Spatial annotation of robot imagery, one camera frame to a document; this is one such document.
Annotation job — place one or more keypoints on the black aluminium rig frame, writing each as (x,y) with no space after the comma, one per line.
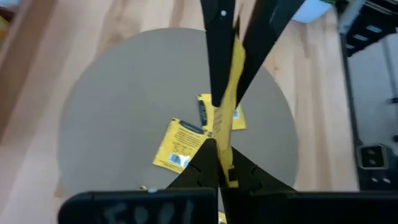
(349,93)

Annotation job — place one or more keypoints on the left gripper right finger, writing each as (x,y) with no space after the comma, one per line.
(264,202)

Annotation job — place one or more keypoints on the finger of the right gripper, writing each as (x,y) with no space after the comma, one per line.
(219,46)
(264,31)

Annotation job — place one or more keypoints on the round grey mat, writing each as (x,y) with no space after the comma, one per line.
(124,109)

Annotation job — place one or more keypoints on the silver aluminium bar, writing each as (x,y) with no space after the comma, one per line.
(349,15)

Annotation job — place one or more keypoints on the green plant white pot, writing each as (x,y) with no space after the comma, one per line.
(311,9)

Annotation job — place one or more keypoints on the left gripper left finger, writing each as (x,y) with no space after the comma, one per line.
(186,199)

